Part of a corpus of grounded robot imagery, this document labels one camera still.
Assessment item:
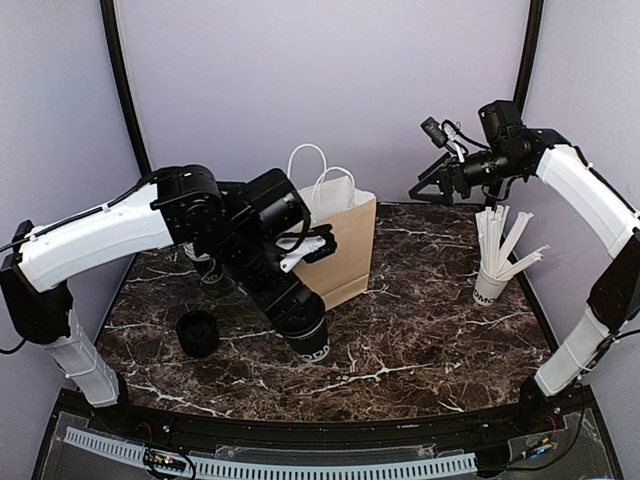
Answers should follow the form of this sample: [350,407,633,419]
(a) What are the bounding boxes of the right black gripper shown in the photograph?
[410,145,525,206]

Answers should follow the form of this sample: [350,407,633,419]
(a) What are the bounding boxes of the black paper coffee cup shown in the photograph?
[282,315,330,363]

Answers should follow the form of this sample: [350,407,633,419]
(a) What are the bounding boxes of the brown paper bag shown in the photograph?
[293,152,377,310]

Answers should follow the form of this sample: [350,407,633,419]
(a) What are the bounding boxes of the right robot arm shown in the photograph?
[508,96,639,412]

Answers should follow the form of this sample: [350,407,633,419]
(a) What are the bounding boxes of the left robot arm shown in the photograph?
[1,165,329,436]

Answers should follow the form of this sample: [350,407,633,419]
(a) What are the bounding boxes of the stack of paper cups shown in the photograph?
[183,243,224,286]

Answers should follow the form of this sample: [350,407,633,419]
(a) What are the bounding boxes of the wrapped paper straws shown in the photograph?
[475,206,549,281]

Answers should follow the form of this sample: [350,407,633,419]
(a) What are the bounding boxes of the stack of black lids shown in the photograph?
[176,310,220,358]

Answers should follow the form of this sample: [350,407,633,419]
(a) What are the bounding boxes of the white cup holding straws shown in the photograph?
[472,268,508,306]

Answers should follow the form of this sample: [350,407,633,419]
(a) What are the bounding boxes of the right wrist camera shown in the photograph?
[420,117,469,163]

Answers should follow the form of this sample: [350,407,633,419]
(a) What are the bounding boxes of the grey cable duct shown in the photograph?
[63,427,477,479]

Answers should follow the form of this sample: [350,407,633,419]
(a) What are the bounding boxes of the right black frame post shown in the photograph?
[513,0,544,114]

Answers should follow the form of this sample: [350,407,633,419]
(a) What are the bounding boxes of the black frame post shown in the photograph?
[513,0,544,114]
[99,0,151,176]

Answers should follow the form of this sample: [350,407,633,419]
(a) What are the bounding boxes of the left black frame post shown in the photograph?
[99,0,151,176]

